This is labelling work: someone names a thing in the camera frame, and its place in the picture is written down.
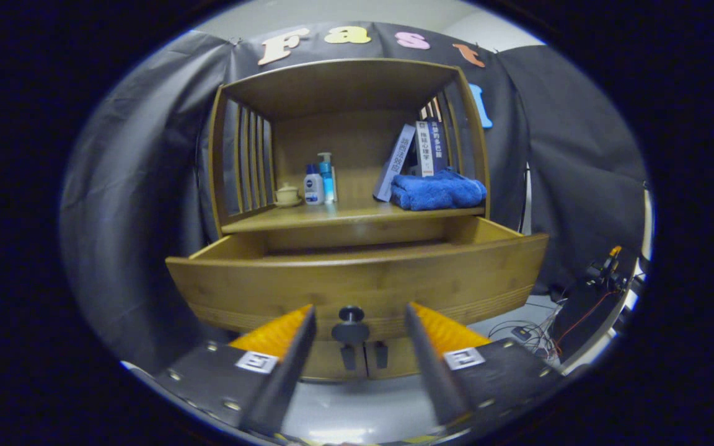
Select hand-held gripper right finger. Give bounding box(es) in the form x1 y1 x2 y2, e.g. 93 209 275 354
404 302 571 428

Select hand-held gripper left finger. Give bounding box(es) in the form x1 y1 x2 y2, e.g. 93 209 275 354
156 304 317 437

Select wooden drawer with black knob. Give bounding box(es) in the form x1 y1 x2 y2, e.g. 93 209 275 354
165 217 550 344

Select wooden cabinet door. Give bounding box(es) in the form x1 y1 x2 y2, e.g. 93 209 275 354
366 338 423 378
298 339 367 382

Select wooden countertop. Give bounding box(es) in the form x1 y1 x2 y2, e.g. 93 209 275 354
221 201 487 234

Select wooden cabinet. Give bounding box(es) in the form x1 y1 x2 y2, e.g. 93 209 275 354
208 59 491 382

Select black side table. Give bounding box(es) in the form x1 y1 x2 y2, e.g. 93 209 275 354
549 282 627 363

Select cream lidded teacup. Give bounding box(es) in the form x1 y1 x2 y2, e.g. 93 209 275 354
273 183 303 208

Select blue folded towel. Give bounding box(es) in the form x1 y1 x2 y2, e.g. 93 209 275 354
390 167 488 211

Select white bottle with blue cap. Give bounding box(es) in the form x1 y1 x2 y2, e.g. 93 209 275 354
304 164 325 206

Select blue pump bottle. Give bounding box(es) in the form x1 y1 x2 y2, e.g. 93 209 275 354
317 152 335 204

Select orange black device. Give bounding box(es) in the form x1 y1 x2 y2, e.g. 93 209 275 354
585 246 627 292

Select light purple book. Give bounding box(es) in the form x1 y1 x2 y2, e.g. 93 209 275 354
373 124 417 203

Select white book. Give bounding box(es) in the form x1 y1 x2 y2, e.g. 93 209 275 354
415 120 435 177

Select black backdrop cloth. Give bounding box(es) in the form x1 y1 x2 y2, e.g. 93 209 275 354
59 22 649 372

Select dark blue book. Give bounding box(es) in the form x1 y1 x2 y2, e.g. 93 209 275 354
430 118 449 174

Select floor cables with adapter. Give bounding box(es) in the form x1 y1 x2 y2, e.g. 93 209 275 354
487 319 562 360

